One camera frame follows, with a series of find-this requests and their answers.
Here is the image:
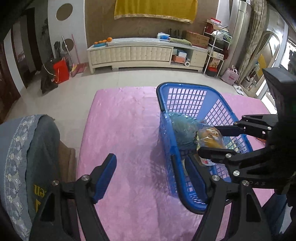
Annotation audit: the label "small cake blue wrapper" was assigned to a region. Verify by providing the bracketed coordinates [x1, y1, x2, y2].
[196, 126, 226, 166]

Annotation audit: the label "white slippers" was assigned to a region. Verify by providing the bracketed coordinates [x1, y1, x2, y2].
[233, 84, 244, 95]

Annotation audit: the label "light blue snack bag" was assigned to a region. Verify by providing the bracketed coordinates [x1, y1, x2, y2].
[168, 112, 207, 150]

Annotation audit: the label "blue plastic basket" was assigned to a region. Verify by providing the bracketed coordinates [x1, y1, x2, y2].
[156, 82, 254, 215]

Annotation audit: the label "pink shopping bag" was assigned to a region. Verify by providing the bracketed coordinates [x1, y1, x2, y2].
[221, 65, 239, 85]

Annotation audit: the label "grey blue covered sofa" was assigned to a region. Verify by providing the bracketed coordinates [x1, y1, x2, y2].
[1, 114, 61, 240]

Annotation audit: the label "standing mirror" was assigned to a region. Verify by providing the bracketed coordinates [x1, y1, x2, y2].
[238, 31, 280, 97]

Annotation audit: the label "white metal shelf rack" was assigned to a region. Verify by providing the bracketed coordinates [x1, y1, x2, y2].
[203, 18, 232, 77]

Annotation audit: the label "brown cardboard box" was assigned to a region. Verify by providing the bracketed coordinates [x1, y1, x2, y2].
[183, 31, 210, 49]

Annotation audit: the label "green folded cloth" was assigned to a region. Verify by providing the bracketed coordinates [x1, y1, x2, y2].
[170, 37, 192, 46]

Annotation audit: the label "dark bag on floor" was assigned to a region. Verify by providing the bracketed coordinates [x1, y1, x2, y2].
[40, 58, 61, 94]

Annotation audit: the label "broom and dustpan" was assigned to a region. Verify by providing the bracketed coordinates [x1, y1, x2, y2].
[62, 34, 87, 78]

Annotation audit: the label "red paper bag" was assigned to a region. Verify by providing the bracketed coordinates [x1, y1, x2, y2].
[53, 57, 70, 84]

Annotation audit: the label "blue tissue box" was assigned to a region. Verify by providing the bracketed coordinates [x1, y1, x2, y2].
[157, 32, 171, 41]

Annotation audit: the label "cream TV cabinet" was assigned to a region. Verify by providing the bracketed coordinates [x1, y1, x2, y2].
[87, 38, 208, 73]

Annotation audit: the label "plate of oranges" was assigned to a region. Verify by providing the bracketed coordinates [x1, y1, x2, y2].
[93, 37, 113, 47]

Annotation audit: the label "yellow wall cloth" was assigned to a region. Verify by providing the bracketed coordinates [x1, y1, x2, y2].
[114, 0, 198, 24]

